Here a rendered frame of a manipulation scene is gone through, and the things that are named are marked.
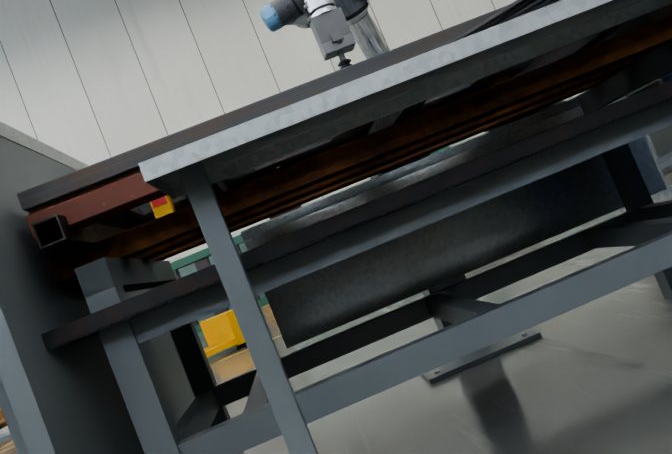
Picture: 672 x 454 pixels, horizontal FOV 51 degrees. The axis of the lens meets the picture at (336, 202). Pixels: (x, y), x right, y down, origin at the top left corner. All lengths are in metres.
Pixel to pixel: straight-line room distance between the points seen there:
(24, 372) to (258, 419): 0.44
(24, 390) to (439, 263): 1.33
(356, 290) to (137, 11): 10.91
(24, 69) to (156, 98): 2.22
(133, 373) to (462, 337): 0.64
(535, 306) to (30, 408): 0.94
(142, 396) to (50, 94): 11.47
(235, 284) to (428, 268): 1.12
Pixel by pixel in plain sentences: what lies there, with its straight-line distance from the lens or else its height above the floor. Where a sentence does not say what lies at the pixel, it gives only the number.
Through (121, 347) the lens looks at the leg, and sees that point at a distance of 1.43.
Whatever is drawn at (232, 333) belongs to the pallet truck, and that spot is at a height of 0.16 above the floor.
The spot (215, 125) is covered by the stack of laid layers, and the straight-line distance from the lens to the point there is 1.42.
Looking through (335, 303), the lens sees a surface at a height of 0.37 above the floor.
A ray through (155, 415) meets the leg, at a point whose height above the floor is 0.36.
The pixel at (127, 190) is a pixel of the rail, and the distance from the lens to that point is 1.43.
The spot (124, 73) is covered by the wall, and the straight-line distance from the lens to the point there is 12.52.
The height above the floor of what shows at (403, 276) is 0.37.
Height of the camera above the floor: 0.52
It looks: 4 degrees up
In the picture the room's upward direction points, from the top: 22 degrees counter-clockwise
